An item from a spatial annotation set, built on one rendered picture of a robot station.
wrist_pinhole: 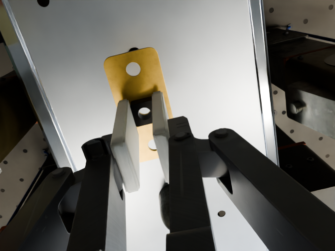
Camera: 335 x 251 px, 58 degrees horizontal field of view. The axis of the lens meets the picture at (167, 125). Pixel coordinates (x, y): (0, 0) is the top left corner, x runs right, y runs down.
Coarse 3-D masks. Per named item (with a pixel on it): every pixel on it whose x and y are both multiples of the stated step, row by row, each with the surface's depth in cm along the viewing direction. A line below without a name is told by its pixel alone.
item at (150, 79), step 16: (144, 48) 20; (112, 64) 20; (144, 64) 21; (160, 64) 21; (112, 80) 21; (128, 80) 21; (144, 80) 21; (160, 80) 21; (128, 96) 21; (144, 96) 22; (144, 128) 23; (144, 144) 23; (144, 160) 24
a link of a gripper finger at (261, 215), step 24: (216, 144) 13; (240, 144) 12; (240, 168) 11; (264, 168) 10; (240, 192) 11; (264, 192) 9; (288, 192) 9; (264, 216) 10; (288, 216) 8; (312, 216) 8; (264, 240) 10; (288, 240) 8; (312, 240) 7
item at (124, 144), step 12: (120, 108) 19; (120, 120) 17; (132, 120) 20; (120, 132) 16; (132, 132) 18; (120, 144) 15; (132, 144) 17; (120, 156) 15; (132, 156) 16; (120, 168) 15; (132, 168) 15; (132, 180) 15
